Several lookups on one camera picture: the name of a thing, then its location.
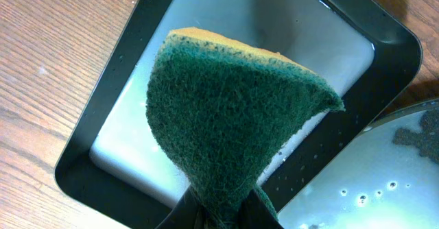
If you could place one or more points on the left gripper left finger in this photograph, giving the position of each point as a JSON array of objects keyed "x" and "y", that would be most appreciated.
[{"x": 187, "y": 214}]

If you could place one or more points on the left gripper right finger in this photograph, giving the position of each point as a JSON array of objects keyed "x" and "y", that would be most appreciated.
[{"x": 255, "y": 215}]

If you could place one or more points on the green yellow sponge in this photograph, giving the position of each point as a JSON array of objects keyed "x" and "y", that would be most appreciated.
[{"x": 221, "y": 109}]

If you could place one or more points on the black rectangular tray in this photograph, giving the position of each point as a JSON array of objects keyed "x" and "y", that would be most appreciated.
[{"x": 112, "y": 162}]

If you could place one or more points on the black round tray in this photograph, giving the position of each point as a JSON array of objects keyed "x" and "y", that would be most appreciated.
[{"x": 387, "y": 177}]

